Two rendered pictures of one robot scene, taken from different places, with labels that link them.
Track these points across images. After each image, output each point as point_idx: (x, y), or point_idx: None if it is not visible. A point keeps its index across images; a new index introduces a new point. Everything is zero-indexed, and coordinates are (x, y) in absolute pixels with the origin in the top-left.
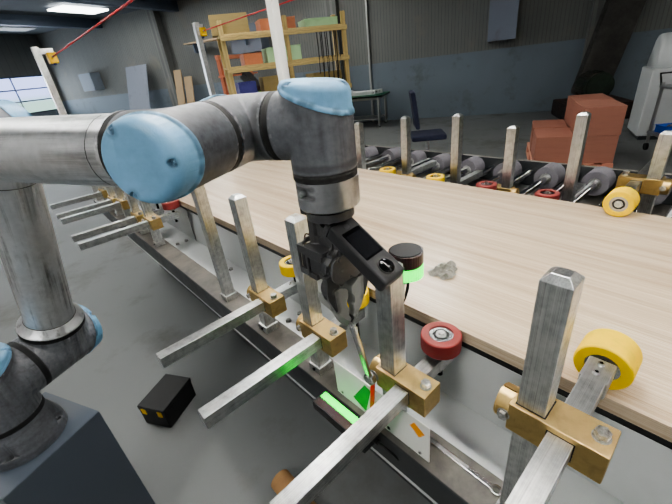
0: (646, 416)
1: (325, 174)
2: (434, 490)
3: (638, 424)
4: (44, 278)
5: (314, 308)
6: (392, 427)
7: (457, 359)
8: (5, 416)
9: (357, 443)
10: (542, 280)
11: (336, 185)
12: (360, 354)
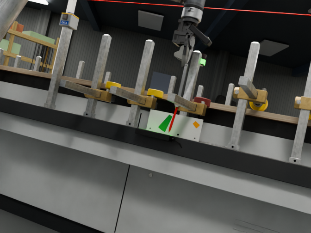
0: (270, 113)
1: (199, 5)
2: (200, 152)
3: (268, 117)
4: (9, 21)
5: (143, 86)
6: (180, 132)
7: None
8: None
9: (187, 100)
10: (251, 42)
11: (200, 10)
12: (181, 84)
